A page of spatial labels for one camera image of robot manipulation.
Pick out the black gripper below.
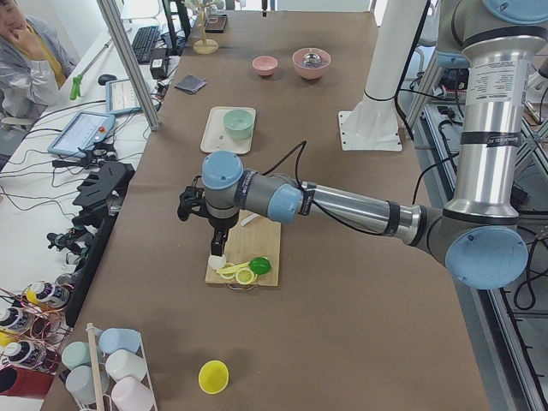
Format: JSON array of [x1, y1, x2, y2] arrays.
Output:
[[210, 226, 230, 256]]

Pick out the white ceramic spoon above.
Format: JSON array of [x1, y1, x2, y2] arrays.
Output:
[[240, 213, 259, 227]]

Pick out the small pink bowl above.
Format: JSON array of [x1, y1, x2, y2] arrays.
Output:
[[252, 56, 278, 77]]

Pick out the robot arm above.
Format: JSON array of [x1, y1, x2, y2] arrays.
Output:
[[177, 1, 547, 289]]

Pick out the large pink bowl with ice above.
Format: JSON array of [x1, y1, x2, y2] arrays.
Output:
[[292, 47, 331, 80]]

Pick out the bamboo cutting board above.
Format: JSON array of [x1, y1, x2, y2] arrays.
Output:
[[224, 210, 282, 287]]

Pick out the yellow plastic knife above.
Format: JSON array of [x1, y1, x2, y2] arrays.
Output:
[[216, 257, 271, 275]]

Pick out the toy lemon slice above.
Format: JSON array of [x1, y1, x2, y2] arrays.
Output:
[[217, 263, 238, 280]]

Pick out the green toy lime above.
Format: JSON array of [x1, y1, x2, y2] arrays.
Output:
[[248, 257, 271, 276]]

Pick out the toy lemon half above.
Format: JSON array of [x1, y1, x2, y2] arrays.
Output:
[[235, 267, 258, 285]]

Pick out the cream rectangular serving tray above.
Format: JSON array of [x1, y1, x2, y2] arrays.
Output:
[[200, 106, 256, 155]]

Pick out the green stacked bowls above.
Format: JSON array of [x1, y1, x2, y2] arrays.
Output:
[[223, 109, 253, 140]]

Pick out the grey folded cloth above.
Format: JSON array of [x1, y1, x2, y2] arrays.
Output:
[[175, 74, 207, 95]]

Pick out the yellow plastic cup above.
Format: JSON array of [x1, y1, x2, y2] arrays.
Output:
[[198, 360, 229, 395]]

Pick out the blue teach pendant tablet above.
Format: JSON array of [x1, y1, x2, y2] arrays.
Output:
[[47, 110, 116, 158]]

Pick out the wooden mug tree stand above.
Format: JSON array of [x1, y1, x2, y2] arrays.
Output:
[[183, 0, 218, 55]]

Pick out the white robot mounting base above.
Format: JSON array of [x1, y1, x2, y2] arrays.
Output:
[[338, 0, 429, 152]]

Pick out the cup rack with pastel cups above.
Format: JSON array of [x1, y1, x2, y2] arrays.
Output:
[[60, 324, 158, 410]]

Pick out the black keyboard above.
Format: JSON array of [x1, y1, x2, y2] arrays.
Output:
[[131, 26, 160, 65]]

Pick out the seated person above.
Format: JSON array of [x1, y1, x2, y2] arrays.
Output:
[[1, 1, 76, 121]]

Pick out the aluminium frame post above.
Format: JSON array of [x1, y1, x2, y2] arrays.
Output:
[[97, 0, 160, 131]]

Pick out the paint bottles in wire rack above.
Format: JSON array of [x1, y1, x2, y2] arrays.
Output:
[[1, 282, 71, 400]]

